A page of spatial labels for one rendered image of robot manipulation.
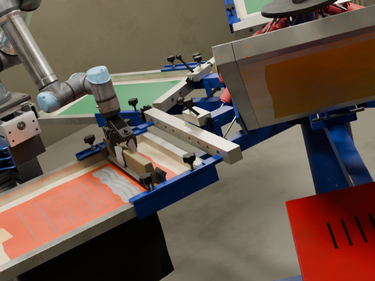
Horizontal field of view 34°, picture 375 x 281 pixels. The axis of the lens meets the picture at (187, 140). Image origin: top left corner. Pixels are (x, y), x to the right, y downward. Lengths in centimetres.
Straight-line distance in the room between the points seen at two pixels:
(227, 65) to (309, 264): 43
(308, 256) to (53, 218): 109
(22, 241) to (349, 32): 131
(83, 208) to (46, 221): 13
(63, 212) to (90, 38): 398
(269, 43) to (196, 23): 561
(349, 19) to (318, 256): 47
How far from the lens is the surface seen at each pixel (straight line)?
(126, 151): 218
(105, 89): 212
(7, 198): 241
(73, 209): 216
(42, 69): 215
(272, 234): 347
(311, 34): 116
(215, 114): 232
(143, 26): 634
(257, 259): 330
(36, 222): 217
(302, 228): 139
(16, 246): 208
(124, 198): 209
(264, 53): 115
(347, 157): 203
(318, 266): 126
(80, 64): 597
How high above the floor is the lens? 184
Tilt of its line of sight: 22 degrees down
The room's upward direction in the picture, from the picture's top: 17 degrees counter-clockwise
